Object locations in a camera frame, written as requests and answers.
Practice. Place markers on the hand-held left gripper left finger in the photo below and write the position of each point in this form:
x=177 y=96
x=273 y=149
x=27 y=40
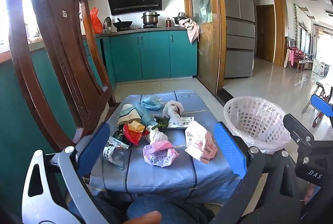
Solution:
x=95 y=147

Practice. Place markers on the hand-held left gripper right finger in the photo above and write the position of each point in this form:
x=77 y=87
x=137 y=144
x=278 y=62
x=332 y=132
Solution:
x=230 y=151

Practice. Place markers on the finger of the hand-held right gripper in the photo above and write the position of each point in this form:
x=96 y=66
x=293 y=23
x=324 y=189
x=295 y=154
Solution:
x=296 y=126
x=321 y=105

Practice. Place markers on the white basket with plastic liner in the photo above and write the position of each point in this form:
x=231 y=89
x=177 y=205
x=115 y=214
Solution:
x=277 y=132

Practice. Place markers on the pink white printed package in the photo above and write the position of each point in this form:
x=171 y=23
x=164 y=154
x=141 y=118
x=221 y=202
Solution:
x=197 y=140

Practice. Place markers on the white plastic mesh basket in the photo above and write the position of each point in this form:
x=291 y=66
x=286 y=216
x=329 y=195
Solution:
x=249 y=119

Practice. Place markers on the white blue ointment box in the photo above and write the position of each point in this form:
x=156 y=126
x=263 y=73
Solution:
x=186 y=121

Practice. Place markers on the dark green wrapper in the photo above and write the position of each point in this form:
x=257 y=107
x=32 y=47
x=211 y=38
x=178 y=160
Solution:
x=161 y=123

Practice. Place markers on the person's left hand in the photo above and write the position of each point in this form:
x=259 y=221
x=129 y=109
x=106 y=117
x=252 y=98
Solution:
x=143 y=218

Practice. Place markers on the silver printed snack wrapper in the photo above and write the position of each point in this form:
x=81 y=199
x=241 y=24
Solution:
x=113 y=152

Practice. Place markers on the white low fence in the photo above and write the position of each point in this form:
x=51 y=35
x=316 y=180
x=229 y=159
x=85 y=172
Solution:
x=322 y=67

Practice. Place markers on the red snack wrapper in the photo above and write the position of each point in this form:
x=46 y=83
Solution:
x=132 y=136

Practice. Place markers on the white paper cup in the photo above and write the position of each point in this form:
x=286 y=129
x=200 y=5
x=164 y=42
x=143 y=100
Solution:
x=127 y=114

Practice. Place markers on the orange yellow snack wrapper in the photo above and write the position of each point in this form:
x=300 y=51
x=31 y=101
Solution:
x=136 y=127

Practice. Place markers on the wooden living room chairs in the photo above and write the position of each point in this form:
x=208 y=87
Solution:
x=303 y=60

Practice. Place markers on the pink plastic chair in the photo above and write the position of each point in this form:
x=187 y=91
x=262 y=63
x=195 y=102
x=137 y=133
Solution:
x=292 y=57

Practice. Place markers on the crumpled blue cloth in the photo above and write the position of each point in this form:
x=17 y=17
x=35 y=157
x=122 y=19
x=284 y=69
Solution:
x=145 y=118

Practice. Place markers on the small crumpled white bag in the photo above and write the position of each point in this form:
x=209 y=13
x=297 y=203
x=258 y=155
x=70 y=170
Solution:
x=157 y=135

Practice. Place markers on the pink white crumpled bag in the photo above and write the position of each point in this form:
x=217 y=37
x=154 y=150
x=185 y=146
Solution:
x=158 y=153

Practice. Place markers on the blue cloth covered stool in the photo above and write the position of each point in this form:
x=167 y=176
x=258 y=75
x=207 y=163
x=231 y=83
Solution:
x=166 y=177

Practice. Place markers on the blue face mask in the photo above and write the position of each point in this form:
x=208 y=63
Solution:
x=151 y=104

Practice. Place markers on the white plastic bag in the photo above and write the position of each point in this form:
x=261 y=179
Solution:
x=170 y=109

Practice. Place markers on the brown wooden door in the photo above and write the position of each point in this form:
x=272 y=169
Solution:
x=265 y=33

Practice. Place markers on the silver refrigerator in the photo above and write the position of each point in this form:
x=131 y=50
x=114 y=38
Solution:
x=239 y=39

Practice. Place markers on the carved dark wooden chair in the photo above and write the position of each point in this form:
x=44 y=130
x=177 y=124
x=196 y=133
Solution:
x=59 y=44

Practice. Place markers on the wood framed glass door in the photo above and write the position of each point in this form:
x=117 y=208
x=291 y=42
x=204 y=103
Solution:
x=205 y=44

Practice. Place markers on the teal lower kitchen cabinets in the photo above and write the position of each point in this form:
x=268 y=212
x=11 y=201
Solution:
x=156 y=54

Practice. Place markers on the steel kettle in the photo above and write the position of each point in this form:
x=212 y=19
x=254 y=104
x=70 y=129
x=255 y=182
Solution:
x=107 y=23

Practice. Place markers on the orange plastic bag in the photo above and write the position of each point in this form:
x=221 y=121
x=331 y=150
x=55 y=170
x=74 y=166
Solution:
x=96 y=22

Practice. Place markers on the pink cloth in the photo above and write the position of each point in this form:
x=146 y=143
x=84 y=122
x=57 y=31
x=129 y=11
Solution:
x=193 y=31

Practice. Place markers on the black wok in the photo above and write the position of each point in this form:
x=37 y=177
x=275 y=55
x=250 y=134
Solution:
x=122 y=24

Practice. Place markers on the gas stove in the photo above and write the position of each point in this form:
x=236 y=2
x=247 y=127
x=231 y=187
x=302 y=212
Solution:
x=138 y=28

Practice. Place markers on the stainless steel pot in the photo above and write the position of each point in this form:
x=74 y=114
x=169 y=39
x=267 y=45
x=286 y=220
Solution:
x=150 y=19

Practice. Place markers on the small red bottle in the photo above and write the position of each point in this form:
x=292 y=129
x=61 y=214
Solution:
x=168 y=23

